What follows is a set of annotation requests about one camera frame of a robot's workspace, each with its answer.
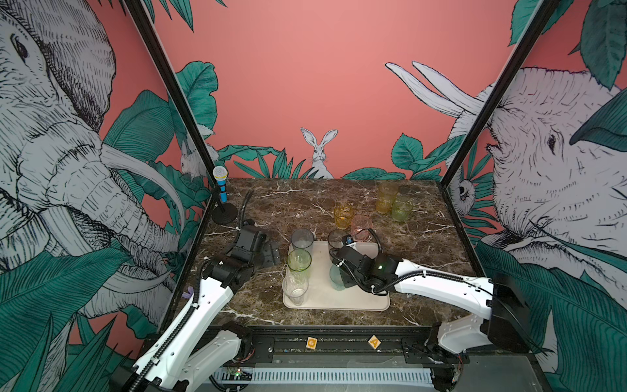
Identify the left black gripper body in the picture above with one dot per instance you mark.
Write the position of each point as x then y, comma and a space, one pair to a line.
269, 255

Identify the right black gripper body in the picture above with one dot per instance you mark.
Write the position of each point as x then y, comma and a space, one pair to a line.
350, 283

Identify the light green translucent glass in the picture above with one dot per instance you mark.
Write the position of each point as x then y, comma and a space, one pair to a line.
298, 265

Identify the grey-blue translucent glass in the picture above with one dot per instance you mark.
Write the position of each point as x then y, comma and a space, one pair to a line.
303, 239

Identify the clear tall glass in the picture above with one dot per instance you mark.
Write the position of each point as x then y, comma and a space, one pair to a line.
295, 288

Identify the teal frosted glass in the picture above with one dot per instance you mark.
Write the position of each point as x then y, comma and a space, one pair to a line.
336, 278

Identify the dark smoky tall glass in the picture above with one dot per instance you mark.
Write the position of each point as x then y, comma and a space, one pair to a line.
335, 238

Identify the beige rectangular tray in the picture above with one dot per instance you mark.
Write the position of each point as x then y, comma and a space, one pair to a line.
324, 294

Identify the yellow tall glass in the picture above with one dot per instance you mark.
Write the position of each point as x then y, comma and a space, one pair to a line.
387, 192

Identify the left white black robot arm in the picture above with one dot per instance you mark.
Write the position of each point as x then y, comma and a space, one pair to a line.
174, 363

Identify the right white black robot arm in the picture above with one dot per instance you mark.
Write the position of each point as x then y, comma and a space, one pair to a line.
498, 313

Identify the pink short glass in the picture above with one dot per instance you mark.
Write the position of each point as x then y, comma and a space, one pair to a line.
360, 226

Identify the toy microphone on black stand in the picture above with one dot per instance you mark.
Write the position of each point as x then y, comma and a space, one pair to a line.
224, 213

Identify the amber short glass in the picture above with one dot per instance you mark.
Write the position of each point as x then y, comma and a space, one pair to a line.
343, 215

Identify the green short glass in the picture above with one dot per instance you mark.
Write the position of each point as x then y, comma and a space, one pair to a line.
402, 208

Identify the purple small toy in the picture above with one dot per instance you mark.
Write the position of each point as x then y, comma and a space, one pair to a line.
187, 295

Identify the orange square tag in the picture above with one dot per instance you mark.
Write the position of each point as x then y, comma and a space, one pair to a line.
311, 343

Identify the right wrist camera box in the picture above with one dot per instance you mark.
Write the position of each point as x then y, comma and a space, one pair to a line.
348, 240

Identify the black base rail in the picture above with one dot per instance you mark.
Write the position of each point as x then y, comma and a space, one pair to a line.
415, 345

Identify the left black frame post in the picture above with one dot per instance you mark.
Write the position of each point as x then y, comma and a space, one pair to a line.
158, 55

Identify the black frame post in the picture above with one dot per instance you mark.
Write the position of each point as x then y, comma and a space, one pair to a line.
158, 55
539, 19

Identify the right black frame post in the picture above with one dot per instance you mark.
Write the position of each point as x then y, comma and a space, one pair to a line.
539, 19

